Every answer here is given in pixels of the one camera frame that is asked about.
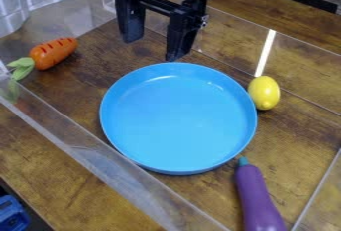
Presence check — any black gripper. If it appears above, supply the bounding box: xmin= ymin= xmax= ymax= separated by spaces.
xmin=115 ymin=0 xmax=207 ymax=61

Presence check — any orange toy carrot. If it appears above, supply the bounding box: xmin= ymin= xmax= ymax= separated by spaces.
xmin=8 ymin=37 xmax=78 ymax=81

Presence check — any blue round plate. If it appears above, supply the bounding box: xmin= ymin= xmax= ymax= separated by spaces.
xmin=99 ymin=63 xmax=258 ymax=175

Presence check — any yellow toy lemon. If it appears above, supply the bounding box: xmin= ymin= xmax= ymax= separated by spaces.
xmin=247 ymin=76 xmax=281 ymax=111

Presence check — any purple toy eggplant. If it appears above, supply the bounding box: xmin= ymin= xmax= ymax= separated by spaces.
xmin=235 ymin=157 xmax=287 ymax=231

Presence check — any blue plastic box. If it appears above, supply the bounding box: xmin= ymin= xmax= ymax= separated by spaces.
xmin=0 ymin=195 xmax=31 ymax=231

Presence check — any clear acrylic enclosure wall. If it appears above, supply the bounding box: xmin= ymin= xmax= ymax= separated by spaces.
xmin=0 ymin=62 xmax=230 ymax=231

